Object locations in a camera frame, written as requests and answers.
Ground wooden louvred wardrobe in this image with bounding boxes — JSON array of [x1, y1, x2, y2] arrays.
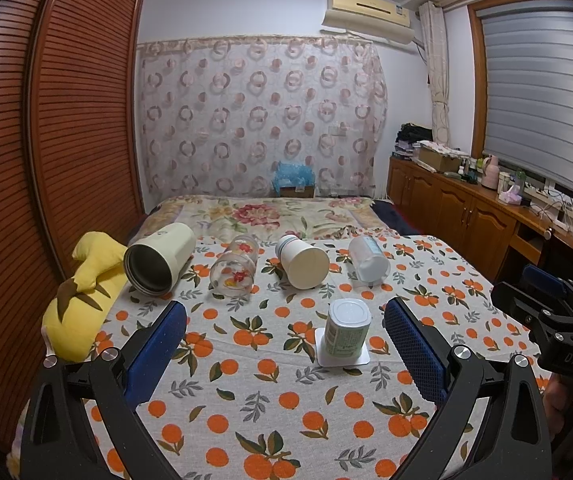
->
[[0, 0, 146, 463]]

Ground orange fruit print cloth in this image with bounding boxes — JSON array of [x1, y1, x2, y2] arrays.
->
[[9, 232, 543, 480]]

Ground blue plastic bag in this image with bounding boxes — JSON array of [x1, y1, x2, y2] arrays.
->
[[271, 161, 316, 191]]

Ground green and white cup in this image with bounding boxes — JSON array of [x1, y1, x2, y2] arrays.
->
[[327, 298, 371, 359]]

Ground floral bed sheet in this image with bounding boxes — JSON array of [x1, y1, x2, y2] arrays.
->
[[141, 195, 392, 245]]

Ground pink tissue box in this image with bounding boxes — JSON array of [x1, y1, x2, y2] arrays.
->
[[498, 184, 525, 206]]

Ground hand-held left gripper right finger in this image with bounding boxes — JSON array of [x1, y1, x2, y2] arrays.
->
[[383, 297, 552, 480]]

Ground white wall air conditioner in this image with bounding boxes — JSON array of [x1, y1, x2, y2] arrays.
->
[[321, 0, 416, 44]]

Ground large cardboard box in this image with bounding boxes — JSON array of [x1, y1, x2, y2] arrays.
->
[[415, 141, 473, 174]]

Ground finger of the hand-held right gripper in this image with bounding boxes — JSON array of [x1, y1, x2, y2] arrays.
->
[[491, 282, 543, 331], [520, 265, 568, 306]]

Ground white paper cup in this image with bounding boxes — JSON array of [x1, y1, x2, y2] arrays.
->
[[275, 234, 331, 290]]

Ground dark blue cloth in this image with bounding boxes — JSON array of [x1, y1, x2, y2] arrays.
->
[[370, 199, 418, 237]]

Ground white square coaster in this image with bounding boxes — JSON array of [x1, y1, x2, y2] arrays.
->
[[315, 327, 371, 367]]

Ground white power strip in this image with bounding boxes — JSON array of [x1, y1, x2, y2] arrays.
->
[[523, 182, 573, 202]]

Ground wooden side cabinet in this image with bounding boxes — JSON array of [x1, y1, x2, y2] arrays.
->
[[386, 155, 573, 287]]

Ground pink flask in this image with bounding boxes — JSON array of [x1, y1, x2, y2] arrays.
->
[[481, 155, 500, 190]]

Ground circle pattern sheer curtain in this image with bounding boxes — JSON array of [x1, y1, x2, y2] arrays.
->
[[136, 35, 390, 202]]

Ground clear plastic cup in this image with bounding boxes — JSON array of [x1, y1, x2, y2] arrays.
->
[[348, 236, 391, 283]]

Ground beige window curtain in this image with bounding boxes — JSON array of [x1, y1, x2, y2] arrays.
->
[[418, 1, 452, 147]]

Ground grey window blind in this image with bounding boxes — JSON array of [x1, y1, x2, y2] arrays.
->
[[480, 7, 573, 197]]

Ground cream steel tumbler cup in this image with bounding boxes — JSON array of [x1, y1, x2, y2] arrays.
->
[[123, 222, 197, 294]]

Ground pile of dark clothes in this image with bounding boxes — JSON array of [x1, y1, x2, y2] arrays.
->
[[395, 122, 435, 159]]

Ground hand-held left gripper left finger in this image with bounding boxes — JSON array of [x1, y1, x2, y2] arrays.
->
[[19, 301, 188, 480]]

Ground floral print glass cup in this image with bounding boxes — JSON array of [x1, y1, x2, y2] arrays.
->
[[210, 235, 260, 296]]

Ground yellow plush toy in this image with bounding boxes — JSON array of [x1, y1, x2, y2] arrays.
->
[[41, 231, 130, 364]]

